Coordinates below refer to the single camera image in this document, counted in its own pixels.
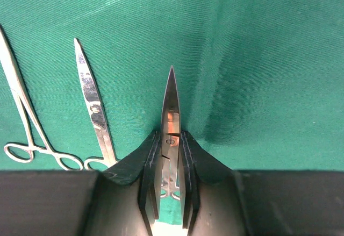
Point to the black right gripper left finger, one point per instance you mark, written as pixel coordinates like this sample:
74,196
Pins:
122,200

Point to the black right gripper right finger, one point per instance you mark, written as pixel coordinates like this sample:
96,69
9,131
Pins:
217,200

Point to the steel surgical scissors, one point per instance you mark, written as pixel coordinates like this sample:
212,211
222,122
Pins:
95,109

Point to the steel forceps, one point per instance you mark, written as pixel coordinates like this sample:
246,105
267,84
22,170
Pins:
170,138
26,153

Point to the green surgical cloth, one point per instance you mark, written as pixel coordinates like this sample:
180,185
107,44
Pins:
260,82

